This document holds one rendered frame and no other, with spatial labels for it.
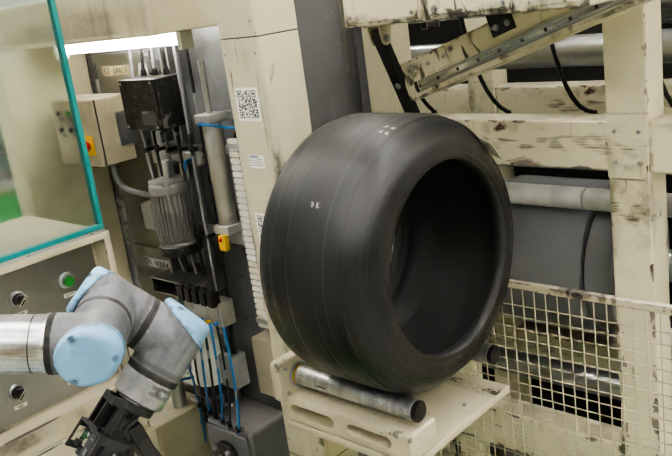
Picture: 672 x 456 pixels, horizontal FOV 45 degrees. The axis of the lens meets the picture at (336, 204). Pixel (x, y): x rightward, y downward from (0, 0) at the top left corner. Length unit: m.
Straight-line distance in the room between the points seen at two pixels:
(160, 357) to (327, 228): 0.38
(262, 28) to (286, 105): 0.18
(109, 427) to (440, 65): 1.10
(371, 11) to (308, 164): 0.45
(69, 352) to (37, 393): 0.78
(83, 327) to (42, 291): 0.73
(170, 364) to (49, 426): 0.65
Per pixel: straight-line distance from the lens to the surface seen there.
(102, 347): 1.21
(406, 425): 1.71
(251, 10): 1.77
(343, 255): 1.46
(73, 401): 2.02
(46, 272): 1.93
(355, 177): 1.49
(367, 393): 1.74
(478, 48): 1.89
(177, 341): 1.35
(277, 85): 1.80
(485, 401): 1.90
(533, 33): 1.81
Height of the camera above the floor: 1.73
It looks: 15 degrees down
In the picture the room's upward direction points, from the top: 8 degrees counter-clockwise
